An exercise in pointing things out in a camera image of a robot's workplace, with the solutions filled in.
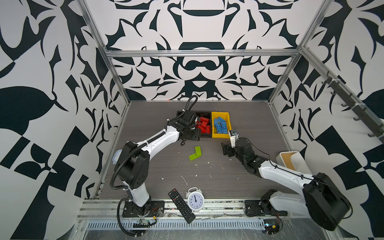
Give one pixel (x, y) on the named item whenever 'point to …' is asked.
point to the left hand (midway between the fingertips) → (198, 132)
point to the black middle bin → (207, 114)
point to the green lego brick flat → (193, 156)
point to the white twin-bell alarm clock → (195, 198)
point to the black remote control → (182, 206)
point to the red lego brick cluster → (203, 124)
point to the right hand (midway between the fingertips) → (229, 140)
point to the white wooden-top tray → (293, 160)
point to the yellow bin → (225, 116)
